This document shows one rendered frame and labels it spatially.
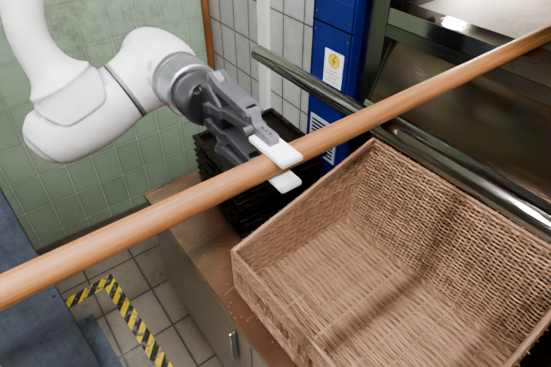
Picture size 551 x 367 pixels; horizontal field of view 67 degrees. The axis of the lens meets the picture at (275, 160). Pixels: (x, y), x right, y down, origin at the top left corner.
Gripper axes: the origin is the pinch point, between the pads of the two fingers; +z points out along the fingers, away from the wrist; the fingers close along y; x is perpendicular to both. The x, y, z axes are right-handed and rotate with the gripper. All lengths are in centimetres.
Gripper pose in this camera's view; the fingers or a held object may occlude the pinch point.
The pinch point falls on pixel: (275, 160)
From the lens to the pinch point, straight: 51.0
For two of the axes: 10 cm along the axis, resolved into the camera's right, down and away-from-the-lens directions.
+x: -8.0, 3.7, -4.6
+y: 0.0, 7.8, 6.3
